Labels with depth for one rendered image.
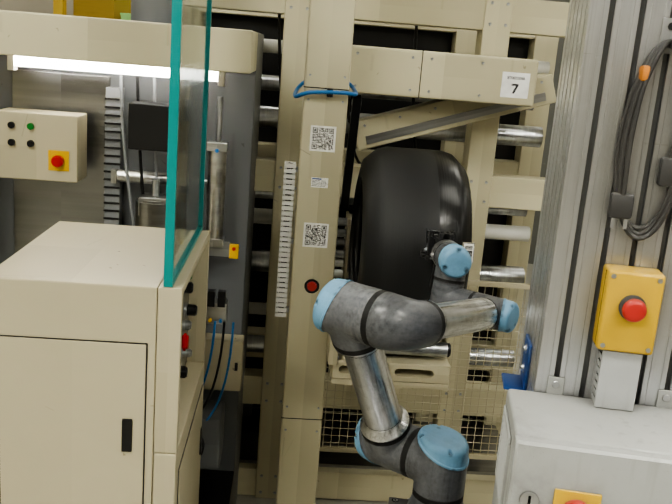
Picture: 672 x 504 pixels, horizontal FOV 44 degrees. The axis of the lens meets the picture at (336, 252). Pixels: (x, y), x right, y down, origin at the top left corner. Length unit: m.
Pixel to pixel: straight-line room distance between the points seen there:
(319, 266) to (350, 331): 0.89
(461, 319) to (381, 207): 0.66
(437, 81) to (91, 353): 1.47
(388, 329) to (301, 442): 1.18
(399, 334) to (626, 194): 0.51
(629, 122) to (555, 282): 0.28
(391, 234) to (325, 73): 0.51
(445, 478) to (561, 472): 0.63
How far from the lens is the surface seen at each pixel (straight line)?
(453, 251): 1.96
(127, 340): 1.77
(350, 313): 1.63
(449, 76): 2.74
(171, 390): 1.80
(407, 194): 2.35
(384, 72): 2.71
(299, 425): 2.70
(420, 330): 1.62
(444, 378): 2.57
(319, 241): 2.50
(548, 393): 1.47
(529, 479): 1.30
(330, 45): 2.44
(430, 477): 1.90
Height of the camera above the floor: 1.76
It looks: 14 degrees down
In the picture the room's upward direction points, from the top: 5 degrees clockwise
